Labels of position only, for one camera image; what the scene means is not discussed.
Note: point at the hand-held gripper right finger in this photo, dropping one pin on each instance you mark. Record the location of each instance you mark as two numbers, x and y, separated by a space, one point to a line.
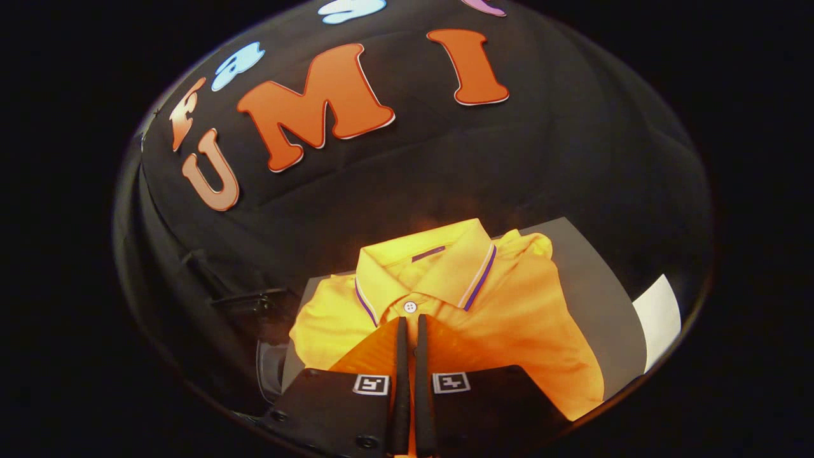
423 394

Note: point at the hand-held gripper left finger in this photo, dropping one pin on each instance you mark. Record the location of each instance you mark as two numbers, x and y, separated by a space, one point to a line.
400 394

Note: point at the yellow polo shirt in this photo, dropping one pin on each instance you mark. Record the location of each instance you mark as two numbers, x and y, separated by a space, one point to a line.
509 305

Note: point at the grey washing machine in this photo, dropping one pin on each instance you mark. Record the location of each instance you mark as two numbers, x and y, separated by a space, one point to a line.
270 369

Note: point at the black backdrop cloth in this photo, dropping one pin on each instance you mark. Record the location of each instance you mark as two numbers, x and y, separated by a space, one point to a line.
445 165

